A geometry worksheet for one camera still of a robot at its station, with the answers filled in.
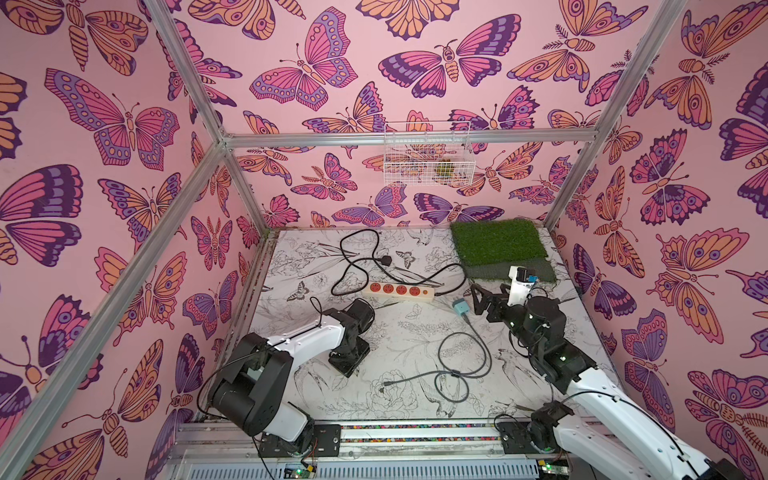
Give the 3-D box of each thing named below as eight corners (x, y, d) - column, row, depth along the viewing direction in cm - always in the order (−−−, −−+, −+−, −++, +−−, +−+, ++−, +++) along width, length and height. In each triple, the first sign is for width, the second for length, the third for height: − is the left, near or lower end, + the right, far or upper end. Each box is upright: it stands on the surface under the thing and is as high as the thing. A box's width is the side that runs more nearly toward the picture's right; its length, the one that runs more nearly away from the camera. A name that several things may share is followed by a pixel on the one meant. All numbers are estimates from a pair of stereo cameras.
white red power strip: (362, 296, 102) (361, 292, 101) (364, 284, 105) (364, 280, 103) (433, 302, 101) (434, 298, 99) (433, 290, 104) (434, 286, 102)
